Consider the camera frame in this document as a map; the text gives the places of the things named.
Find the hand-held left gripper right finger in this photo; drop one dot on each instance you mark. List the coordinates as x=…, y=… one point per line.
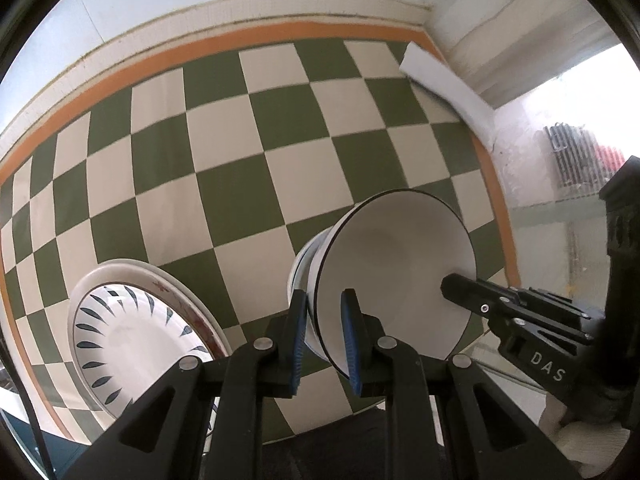
x=350, y=340

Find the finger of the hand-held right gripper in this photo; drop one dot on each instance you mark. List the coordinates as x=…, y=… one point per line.
x=475, y=295

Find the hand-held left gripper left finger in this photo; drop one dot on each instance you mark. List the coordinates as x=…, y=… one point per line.
x=300, y=340

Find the white bowl with thin rim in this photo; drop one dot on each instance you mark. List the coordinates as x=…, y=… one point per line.
x=400, y=260

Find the white plate with dark stripes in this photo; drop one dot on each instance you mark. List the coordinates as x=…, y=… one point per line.
x=135, y=340

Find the large white plate grey flower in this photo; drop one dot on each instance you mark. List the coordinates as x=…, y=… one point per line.
x=120, y=264

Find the person's right hand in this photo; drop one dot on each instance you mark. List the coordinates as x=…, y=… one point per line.
x=575, y=445

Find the dark metal grille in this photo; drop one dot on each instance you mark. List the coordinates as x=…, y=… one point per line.
x=575, y=155

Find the green checked tablecloth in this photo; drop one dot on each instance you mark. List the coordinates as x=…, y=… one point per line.
x=225, y=150

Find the window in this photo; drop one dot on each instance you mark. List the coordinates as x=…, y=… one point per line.
x=575, y=80

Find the folded white cloth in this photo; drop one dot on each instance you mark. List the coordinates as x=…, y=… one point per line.
x=440, y=80

